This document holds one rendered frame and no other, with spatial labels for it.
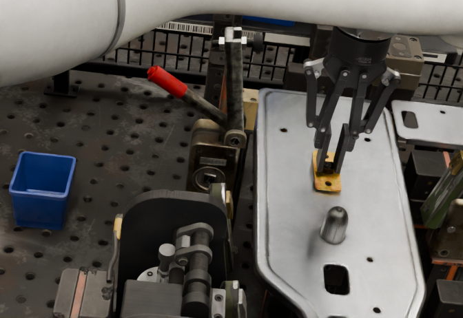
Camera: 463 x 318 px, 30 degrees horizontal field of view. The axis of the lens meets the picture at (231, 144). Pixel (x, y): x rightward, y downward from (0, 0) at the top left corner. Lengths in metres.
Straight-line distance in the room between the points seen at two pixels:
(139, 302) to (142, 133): 0.94
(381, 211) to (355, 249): 0.09
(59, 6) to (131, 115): 1.18
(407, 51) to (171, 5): 0.79
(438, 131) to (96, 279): 0.66
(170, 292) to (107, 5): 0.32
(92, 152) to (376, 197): 0.66
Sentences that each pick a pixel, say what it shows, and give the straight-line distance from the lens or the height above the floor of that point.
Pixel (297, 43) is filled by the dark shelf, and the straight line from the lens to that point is 1.51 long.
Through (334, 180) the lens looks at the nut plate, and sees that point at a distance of 1.24.
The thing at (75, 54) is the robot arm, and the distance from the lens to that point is 0.64.
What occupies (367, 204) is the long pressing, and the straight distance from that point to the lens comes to 1.23.
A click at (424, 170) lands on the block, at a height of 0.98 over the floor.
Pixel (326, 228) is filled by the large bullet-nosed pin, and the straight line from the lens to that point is 1.14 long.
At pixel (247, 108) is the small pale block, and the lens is 1.26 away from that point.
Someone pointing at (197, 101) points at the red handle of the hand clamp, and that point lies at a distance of 1.17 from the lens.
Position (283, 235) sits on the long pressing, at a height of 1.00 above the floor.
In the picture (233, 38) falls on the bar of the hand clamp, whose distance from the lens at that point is 1.11.
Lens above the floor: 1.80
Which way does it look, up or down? 39 degrees down
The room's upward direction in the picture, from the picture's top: 9 degrees clockwise
